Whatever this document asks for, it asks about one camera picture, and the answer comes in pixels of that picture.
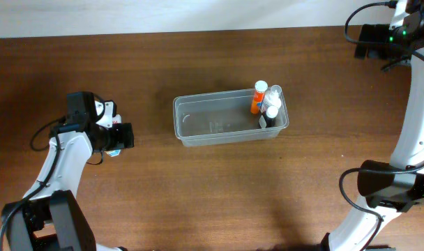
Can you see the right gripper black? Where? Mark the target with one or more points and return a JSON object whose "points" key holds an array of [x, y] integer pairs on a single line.
{"points": [[378, 33]]}

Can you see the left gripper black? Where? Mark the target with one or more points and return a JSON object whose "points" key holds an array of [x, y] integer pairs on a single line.
{"points": [[123, 137]]}

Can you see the gold-lidded small jar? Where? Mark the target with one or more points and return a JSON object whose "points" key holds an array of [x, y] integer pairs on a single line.
{"points": [[113, 153]]}

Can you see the clear plastic container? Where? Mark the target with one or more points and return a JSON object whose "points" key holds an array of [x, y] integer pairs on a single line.
{"points": [[222, 118]]}

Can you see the white Calamol lotion bottle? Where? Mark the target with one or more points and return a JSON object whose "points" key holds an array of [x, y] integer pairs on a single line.
{"points": [[272, 98]]}

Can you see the orange tube white cap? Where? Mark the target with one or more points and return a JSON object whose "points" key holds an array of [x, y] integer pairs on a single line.
{"points": [[260, 88]]}

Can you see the black bottle white cap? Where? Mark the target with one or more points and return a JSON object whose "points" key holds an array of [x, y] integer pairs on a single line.
{"points": [[267, 119]]}

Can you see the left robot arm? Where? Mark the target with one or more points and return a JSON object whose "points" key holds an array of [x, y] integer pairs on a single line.
{"points": [[48, 216]]}

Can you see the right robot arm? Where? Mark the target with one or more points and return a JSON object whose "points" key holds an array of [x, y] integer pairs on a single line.
{"points": [[389, 189]]}

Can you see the white Panadol box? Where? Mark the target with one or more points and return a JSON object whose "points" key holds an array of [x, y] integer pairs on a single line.
{"points": [[117, 119]]}

